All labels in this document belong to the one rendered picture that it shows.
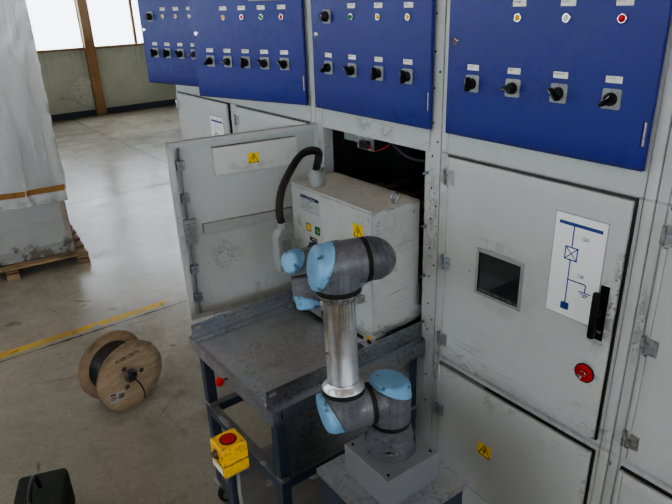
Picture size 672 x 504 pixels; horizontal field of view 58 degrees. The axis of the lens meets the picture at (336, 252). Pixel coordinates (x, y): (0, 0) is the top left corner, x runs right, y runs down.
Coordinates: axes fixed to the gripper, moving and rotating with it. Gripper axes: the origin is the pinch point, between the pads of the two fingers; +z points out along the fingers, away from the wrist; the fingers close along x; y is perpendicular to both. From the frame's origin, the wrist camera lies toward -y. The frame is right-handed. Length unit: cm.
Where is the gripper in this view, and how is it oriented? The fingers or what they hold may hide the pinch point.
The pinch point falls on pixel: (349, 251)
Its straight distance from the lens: 213.2
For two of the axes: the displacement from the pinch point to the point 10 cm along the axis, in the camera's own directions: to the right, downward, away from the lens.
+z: 5.9, -0.8, 8.0
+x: 1.3, -9.7, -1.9
